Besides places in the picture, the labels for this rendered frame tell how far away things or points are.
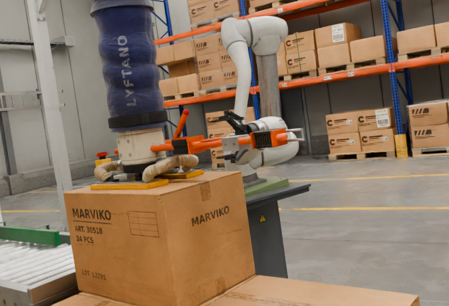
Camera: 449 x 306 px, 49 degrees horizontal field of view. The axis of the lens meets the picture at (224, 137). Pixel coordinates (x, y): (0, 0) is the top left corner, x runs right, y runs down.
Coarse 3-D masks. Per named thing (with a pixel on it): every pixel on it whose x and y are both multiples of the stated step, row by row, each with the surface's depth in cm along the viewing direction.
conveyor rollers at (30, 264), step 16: (0, 240) 326; (0, 256) 280; (16, 256) 270; (32, 256) 267; (48, 256) 264; (64, 256) 253; (0, 272) 244; (16, 272) 241; (32, 272) 237; (48, 272) 234; (64, 272) 224
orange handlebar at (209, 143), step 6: (210, 138) 167; (216, 138) 164; (240, 138) 154; (246, 138) 152; (276, 138) 145; (282, 138) 145; (162, 144) 183; (168, 144) 176; (192, 144) 167; (198, 144) 165; (204, 144) 163; (210, 144) 162; (216, 144) 160; (240, 144) 155; (114, 150) 196; (156, 150) 180; (162, 150) 178
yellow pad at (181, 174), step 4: (172, 172) 188; (176, 172) 187; (180, 172) 186; (184, 172) 185; (188, 172) 185; (192, 172) 185; (196, 172) 186; (200, 172) 188; (156, 176) 192; (160, 176) 191; (164, 176) 189; (168, 176) 188; (172, 176) 187; (176, 176) 185; (180, 176) 184; (184, 176) 182; (188, 176) 183; (192, 176) 184
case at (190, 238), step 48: (96, 192) 179; (144, 192) 161; (192, 192) 164; (240, 192) 182; (96, 240) 182; (144, 240) 163; (192, 240) 163; (240, 240) 180; (96, 288) 187; (144, 288) 166; (192, 288) 161
